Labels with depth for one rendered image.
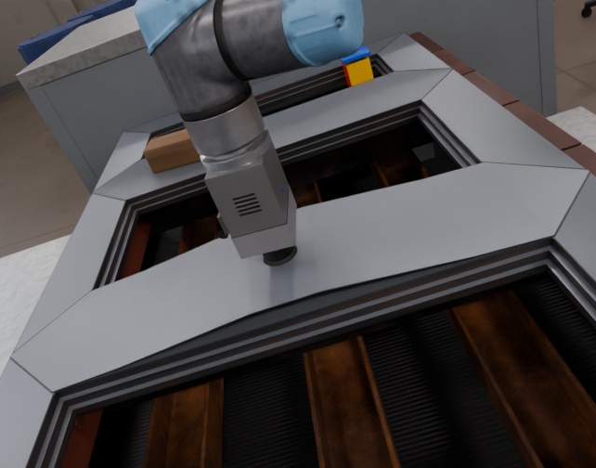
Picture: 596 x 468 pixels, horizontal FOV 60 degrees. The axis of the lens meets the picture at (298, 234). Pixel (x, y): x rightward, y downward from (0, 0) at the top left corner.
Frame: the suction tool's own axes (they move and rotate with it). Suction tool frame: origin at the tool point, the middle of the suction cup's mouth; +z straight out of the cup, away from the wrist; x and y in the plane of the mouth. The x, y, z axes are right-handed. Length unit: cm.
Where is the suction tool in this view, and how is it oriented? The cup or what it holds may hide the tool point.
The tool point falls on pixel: (283, 262)
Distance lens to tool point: 62.2
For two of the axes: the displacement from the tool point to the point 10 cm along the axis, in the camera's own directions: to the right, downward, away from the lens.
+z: 3.1, 7.9, 5.4
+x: 9.5, -2.5, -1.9
